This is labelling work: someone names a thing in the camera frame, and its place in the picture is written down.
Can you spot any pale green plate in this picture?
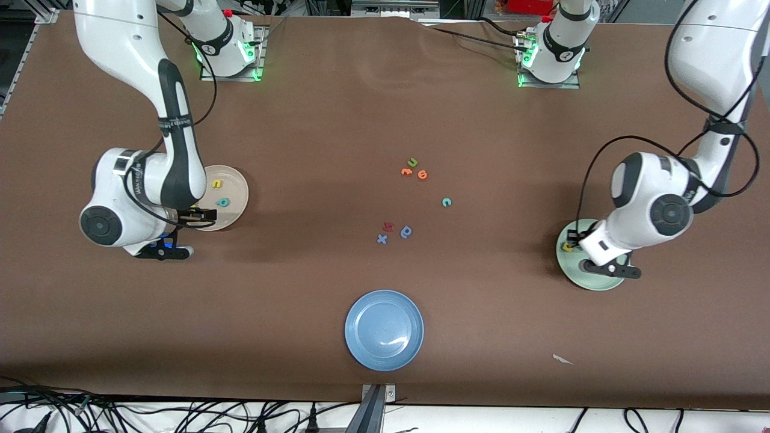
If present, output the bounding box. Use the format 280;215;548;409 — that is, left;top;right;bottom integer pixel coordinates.
555;218;632;292

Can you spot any beige brown plate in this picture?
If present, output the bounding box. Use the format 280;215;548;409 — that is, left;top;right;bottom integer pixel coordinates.
191;165;250;232

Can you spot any brown table cover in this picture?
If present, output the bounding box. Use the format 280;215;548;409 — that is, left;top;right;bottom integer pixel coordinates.
0;11;770;411

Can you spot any blue plate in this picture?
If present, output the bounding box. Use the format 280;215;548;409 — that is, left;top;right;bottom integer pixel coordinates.
344;289;425;372

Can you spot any red box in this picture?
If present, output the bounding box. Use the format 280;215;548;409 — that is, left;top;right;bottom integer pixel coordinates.
505;0;558;16

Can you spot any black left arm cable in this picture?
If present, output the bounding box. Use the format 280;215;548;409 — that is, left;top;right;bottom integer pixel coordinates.
574;0;761;242

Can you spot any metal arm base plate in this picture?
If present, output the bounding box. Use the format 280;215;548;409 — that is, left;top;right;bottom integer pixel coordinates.
200;24;267;82
516;30;582;90

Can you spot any aluminium frame profile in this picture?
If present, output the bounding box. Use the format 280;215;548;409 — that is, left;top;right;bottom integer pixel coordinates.
0;6;61;121

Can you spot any metal table bracket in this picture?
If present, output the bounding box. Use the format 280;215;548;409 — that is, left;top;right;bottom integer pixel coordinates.
346;383;398;433

